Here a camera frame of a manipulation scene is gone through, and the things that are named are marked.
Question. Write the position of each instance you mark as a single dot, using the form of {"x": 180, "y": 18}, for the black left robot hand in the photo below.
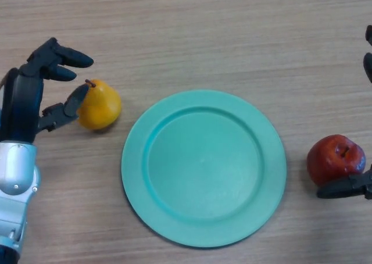
{"x": 21, "y": 110}

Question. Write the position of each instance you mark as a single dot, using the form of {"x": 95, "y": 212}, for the red apple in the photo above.
{"x": 325, "y": 159}

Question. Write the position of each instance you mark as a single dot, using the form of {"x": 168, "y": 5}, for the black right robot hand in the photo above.
{"x": 340, "y": 188}

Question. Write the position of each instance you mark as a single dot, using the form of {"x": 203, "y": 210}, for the green round plate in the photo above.
{"x": 203, "y": 169}

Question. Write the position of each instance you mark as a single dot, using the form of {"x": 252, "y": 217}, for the yellow pear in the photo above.
{"x": 101, "y": 107}

